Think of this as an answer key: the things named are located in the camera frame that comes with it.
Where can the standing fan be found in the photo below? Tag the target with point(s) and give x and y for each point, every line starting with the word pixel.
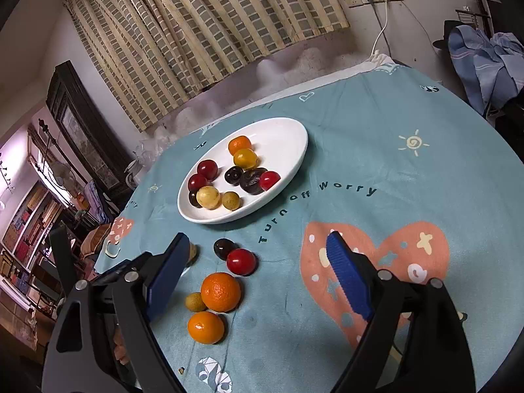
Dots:
pixel 63 175

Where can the dark plum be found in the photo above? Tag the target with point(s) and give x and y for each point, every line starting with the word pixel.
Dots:
pixel 193 200
pixel 223 247
pixel 233 175

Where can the small orange mandarin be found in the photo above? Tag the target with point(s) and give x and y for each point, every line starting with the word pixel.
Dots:
pixel 239 143

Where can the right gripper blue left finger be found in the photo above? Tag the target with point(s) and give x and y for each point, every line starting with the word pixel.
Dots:
pixel 80 356

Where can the yellow orange persimmon fruit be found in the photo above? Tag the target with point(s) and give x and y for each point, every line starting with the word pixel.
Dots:
pixel 246 159

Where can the brownish yellow round fruit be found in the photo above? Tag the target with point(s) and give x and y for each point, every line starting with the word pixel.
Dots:
pixel 193 253

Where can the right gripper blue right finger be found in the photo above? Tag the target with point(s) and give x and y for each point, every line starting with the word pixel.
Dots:
pixel 436 357

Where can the large yellow loquat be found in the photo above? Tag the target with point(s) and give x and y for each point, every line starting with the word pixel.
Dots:
pixel 208 197

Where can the white oval plate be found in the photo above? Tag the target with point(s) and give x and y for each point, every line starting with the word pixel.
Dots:
pixel 243 171

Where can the teal printed tablecloth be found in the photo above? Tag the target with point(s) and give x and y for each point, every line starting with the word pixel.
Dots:
pixel 409 175

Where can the small yellow green fruit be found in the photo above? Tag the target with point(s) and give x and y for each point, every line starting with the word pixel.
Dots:
pixel 194 302

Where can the large orange mandarin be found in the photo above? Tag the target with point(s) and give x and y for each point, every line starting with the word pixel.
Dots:
pixel 221 292

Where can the person's left hand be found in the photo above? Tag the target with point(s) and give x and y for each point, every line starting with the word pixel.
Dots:
pixel 120 353

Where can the red cherry tomato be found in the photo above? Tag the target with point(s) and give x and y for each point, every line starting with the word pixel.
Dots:
pixel 268 179
pixel 241 262

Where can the wooden bookshelf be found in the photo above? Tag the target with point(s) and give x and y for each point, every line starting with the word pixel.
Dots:
pixel 31 222

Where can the beige checked curtain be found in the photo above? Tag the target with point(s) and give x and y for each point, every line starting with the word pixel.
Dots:
pixel 155 55

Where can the dark framed picture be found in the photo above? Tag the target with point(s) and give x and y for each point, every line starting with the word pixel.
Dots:
pixel 95 145

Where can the large dark wrinkled fruit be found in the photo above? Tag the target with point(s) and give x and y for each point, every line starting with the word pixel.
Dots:
pixel 250 180

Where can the blue clothes pile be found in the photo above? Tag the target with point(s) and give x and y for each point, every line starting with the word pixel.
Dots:
pixel 490 69

